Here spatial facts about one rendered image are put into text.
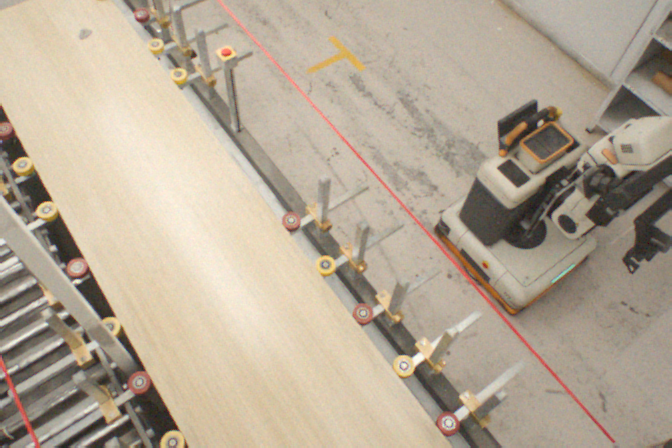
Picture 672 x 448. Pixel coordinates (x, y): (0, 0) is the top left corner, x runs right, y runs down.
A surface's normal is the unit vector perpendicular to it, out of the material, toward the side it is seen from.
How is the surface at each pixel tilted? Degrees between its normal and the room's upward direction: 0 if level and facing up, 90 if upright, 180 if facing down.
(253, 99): 0
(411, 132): 0
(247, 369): 0
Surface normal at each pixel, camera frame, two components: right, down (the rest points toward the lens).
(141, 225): 0.04, -0.53
